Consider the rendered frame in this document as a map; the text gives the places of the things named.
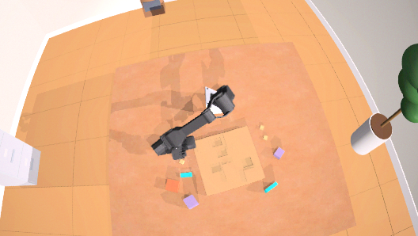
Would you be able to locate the light purple cube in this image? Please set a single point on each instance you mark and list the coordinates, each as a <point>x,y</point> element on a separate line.
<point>190,201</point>

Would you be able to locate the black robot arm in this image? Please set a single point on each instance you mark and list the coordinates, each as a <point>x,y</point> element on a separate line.
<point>174,138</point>

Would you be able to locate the teal block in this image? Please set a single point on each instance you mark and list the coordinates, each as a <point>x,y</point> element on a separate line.
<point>270,187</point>

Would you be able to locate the purple block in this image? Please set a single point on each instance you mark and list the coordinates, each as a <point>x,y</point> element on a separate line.
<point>278,153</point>

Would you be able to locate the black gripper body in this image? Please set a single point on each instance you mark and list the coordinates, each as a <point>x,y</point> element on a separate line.
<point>189,142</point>

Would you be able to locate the orange block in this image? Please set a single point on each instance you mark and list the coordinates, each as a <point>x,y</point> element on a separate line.
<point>172,185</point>

